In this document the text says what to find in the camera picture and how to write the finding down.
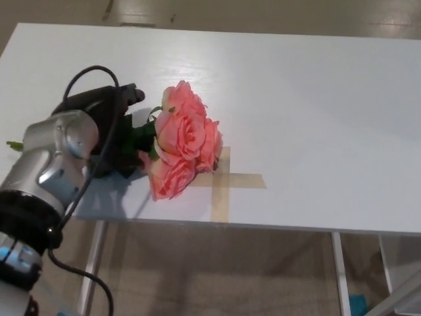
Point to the long beige tape strip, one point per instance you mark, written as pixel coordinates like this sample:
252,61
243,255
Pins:
219,204

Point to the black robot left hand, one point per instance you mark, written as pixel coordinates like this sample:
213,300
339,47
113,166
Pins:
98,98

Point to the grey metal frame bar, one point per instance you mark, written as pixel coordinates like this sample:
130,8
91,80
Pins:
401,293

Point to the white table leg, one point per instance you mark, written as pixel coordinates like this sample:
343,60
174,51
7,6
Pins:
340,276
385,266
92,250

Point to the white cylindrical stand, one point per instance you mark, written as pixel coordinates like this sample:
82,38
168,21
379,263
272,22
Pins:
138,24

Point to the pink rose bouquet green stems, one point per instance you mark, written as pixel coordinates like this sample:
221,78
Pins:
184,138

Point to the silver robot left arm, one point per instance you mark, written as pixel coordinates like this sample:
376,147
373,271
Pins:
49,158

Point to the short beige tape strip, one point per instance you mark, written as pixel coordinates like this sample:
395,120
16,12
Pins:
246,181

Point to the teal floor object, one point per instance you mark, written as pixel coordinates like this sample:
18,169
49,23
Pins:
358,306

